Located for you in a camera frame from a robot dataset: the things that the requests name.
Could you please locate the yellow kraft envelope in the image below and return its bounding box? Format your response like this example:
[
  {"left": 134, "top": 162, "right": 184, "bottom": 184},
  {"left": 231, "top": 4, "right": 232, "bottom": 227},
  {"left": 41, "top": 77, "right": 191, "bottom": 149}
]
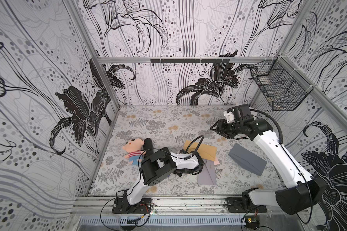
[{"left": 187, "top": 142, "right": 217, "bottom": 161}]

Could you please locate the dark grey envelope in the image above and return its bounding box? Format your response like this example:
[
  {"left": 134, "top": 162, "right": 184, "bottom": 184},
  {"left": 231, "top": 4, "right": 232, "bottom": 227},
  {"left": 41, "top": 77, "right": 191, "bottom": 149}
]
[{"left": 228, "top": 144, "right": 267, "bottom": 176}]

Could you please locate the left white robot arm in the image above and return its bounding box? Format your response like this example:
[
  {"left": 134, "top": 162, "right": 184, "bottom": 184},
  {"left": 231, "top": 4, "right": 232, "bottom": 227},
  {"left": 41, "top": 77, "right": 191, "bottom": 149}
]
[{"left": 122, "top": 136, "right": 204, "bottom": 206}]

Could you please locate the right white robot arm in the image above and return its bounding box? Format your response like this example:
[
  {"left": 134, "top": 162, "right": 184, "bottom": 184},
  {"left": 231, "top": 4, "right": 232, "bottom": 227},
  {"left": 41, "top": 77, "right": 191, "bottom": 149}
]
[{"left": 210, "top": 105, "right": 327, "bottom": 215}]

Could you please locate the lilac grey envelope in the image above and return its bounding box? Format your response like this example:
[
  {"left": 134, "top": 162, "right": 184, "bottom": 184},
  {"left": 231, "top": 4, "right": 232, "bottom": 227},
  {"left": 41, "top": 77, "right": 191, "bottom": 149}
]
[{"left": 197, "top": 159, "right": 217, "bottom": 185}]

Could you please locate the pink envelope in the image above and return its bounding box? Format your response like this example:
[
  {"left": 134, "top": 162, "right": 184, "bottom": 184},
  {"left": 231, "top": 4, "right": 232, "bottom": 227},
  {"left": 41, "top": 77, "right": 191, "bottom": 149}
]
[{"left": 214, "top": 158, "right": 220, "bottom": 166}]

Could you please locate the pink plush doll toy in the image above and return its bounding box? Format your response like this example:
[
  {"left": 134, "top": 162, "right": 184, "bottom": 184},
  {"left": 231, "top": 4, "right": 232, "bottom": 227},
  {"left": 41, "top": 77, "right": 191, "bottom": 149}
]
[{"left": 122, "top": 138, "right": 146, "bottom": 166}]

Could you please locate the small electronics board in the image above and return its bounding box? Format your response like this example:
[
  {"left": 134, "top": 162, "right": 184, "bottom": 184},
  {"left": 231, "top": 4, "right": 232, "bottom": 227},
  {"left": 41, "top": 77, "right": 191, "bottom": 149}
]
[{"left": 243, "top": 216, "right": 260, "bottom": 230}]

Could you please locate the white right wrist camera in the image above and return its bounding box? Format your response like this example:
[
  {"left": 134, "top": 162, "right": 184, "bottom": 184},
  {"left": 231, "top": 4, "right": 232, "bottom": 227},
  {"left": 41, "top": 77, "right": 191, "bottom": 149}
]
[{"left": 224, "top": 109, "right": 235, "bottom": 124}]

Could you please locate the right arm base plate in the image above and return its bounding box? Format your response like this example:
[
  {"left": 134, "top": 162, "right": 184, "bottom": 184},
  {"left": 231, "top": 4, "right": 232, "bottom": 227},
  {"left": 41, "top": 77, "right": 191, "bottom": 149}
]
[{"left": 224, "top": 197, "right": 268, "bottom": 213}]

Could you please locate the black wire mesh basket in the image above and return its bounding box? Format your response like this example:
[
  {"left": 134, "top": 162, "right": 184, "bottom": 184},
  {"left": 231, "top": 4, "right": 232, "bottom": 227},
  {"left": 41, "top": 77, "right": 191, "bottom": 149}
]
[{"left": 251, "top": 58, "right": 314, "bottom": 111}]

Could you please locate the black bar on rail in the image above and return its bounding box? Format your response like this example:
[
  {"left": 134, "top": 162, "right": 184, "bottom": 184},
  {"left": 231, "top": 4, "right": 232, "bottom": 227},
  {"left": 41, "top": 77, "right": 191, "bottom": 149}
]
[{"left": 150, "top": 58, "right": 230, "bottom": 64}]

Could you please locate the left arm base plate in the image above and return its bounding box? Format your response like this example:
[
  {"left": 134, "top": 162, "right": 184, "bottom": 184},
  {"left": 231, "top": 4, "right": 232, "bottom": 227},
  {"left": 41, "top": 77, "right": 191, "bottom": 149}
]
[{"left": 112, "top": 198, "right": 152, "bottom": 214}]

